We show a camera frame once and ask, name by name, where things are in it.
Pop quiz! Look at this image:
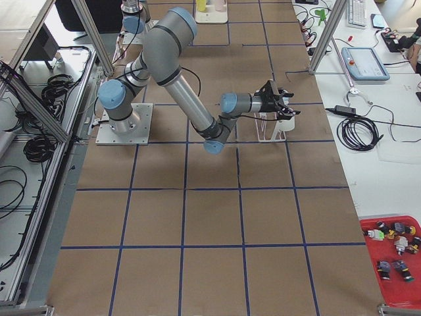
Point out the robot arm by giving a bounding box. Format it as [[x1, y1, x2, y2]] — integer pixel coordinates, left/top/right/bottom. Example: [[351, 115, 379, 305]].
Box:
[[120, 0, 151, 35], [98, 7, 298, 155]]

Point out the white wire cup rack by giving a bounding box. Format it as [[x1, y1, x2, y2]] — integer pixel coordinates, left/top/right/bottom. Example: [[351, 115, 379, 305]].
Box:
[[254, 113, 286, 143]]

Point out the cream serving tray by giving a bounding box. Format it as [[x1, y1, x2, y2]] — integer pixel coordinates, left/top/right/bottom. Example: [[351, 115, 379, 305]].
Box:
[[194, 0, 228, 24]]

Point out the black power adapter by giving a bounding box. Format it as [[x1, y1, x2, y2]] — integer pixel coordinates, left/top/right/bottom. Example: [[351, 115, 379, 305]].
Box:
[[326, 105, 357, 117]]

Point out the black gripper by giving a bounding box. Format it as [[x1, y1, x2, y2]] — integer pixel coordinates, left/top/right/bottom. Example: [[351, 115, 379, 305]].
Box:
[[259, 87, 301, 120]]

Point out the pink plastic cup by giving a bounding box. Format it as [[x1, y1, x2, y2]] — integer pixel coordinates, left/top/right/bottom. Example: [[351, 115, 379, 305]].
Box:
[[213, 0, 225, 12]]

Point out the red parts tray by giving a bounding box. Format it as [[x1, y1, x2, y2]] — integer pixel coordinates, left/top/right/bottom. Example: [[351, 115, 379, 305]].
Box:
[[360, 215, 420, 309]]

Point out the white keyboard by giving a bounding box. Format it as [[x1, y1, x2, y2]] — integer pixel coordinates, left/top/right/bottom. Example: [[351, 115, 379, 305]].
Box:
[[347, 0, 367, 29]]

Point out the yellow plastic cup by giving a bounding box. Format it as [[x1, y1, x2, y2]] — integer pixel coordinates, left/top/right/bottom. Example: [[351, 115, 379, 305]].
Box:
[[196, 0, 207, 13]]

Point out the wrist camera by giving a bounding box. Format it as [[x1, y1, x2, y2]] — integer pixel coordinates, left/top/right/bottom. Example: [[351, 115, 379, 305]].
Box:
[[255, 80, 280, 98]]

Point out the aluminium frame post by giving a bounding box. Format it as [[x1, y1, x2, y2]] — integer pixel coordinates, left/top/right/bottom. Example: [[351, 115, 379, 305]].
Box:
[[309, 0, 347, 74]]

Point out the pale green plastic cup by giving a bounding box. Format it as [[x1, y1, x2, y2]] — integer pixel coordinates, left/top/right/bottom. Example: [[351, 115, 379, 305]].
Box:
[[277, 117, 295, 132]]

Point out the teach pendant tablet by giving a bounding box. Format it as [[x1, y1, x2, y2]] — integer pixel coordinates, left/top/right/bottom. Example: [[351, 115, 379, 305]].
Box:
[[341, 47, 390, 82]]

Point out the coiled black cable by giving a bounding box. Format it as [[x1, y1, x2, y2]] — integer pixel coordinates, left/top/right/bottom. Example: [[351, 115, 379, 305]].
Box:
[[340, 117, 384, 152]]

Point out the black smartphone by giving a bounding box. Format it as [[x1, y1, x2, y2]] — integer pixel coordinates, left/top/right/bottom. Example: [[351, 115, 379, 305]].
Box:
[[370, 14, 385, 29]]

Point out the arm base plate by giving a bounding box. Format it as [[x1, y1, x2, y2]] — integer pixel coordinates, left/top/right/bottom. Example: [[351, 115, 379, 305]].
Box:
[[96, 103, 154, 145], [122, 18, 157, 45]]

